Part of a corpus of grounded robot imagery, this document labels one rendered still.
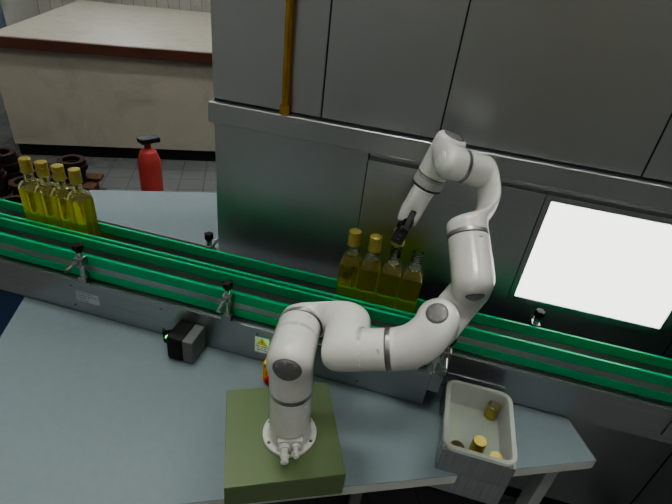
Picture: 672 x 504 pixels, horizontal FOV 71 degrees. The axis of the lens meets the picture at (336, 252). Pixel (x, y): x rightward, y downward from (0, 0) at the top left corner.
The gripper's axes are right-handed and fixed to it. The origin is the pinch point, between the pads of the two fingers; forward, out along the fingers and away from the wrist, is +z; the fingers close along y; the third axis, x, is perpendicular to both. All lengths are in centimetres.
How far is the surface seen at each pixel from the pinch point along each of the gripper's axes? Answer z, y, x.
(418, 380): 29.6, 15.5, 22.0
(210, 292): 35, 14, -40
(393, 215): 2.2, -11.7, -2.9
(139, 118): 142, -244, -224
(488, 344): 17.3, 3.7, 35.7
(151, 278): 40, 15, -57
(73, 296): 60, 17, -80
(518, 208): -15.4, -12.1, 25.4
